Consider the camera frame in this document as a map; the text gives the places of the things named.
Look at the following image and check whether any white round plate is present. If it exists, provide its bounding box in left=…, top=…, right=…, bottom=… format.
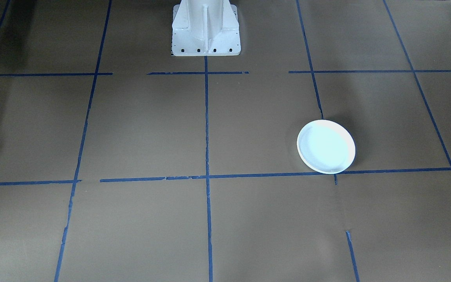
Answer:
left=297, top=119, right=356, bottom=175

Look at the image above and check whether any white metal pedestal base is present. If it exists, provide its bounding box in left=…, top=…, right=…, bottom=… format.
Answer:
left=171, top=0, right=242, bottom=57

